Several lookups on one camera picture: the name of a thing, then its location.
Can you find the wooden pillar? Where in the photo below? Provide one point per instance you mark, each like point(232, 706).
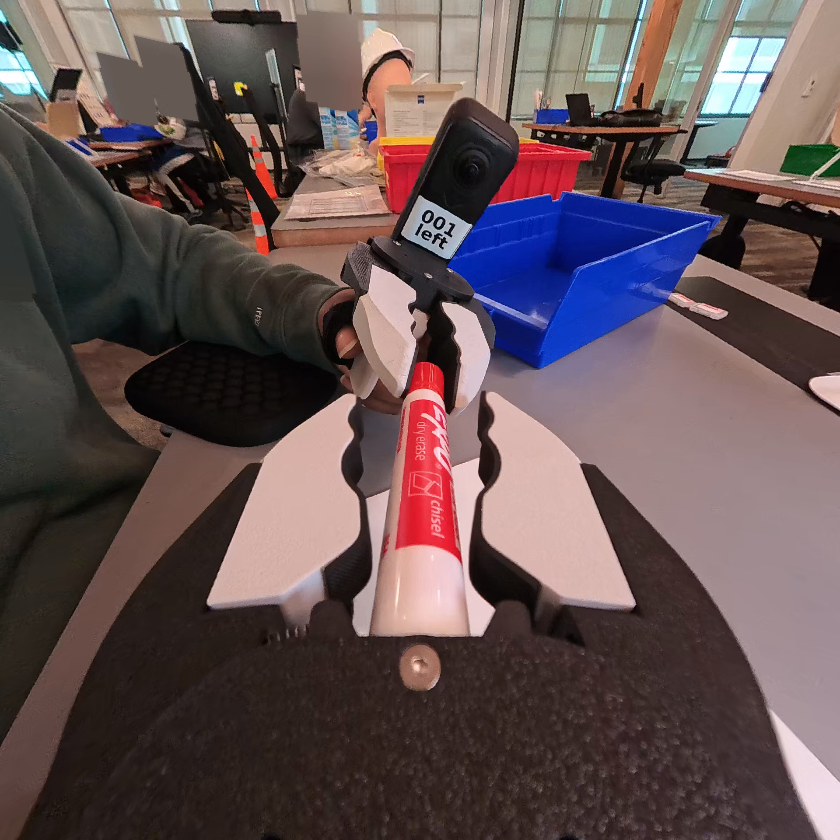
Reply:
point(656, 52)

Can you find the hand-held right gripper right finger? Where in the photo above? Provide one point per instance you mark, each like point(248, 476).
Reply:
point(551, 525)

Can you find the red marker cap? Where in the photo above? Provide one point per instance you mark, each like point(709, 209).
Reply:
point(426, 380)

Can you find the black office chair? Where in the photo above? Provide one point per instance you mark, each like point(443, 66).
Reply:
point(649, 170)

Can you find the white cardboard box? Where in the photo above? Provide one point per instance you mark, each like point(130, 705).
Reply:
point(420, 108)

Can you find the white whiteboard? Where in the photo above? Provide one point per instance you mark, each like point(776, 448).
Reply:
point(807, 774)

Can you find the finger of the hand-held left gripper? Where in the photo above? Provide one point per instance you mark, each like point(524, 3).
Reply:
point(472, 354)
point(387, 328)

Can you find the blue plastic bin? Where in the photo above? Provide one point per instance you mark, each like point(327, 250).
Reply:
point(590, 262)

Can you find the red dry erase marker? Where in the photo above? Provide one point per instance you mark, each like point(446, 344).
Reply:
point(420, 564)

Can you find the white paper sheets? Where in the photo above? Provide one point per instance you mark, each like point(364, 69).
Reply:
point(338, 203)

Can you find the green plastic bin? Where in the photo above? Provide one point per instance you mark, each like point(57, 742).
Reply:
point(807, 161)

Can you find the white stand with base plate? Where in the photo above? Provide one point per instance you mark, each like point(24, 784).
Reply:
point(828, 390)

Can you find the black bag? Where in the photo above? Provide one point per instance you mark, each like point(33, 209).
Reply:
point(633, 118)

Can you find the black display screen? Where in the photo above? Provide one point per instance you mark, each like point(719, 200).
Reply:
point(229, 59)

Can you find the wooden background desk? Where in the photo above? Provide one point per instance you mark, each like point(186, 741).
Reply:
point(328, 231)
point(754, 180)
point(590, 129)

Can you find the orange traffic cone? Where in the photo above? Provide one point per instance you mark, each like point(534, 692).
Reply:
point(259, 226)
point(264, 174)

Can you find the black laptop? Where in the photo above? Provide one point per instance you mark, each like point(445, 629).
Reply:
point(577, 108)

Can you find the pile of clear plastic bags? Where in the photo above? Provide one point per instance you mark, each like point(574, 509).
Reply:
point(344, 167)

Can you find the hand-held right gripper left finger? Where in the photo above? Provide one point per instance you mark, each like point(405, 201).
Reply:
point(289, 525)

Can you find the small white plastic object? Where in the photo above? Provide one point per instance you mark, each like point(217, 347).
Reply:
point(709, 311)
point(681, 300)

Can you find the yellow plastic bin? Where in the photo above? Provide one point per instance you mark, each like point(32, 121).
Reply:
point(394, 141)

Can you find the red plastic bin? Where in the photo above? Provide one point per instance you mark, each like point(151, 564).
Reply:
point(544, 170)

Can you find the person's left hand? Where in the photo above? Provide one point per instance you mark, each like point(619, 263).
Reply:
point(346, 344)

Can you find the small blue container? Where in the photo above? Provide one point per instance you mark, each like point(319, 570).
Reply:
point(550, 117)

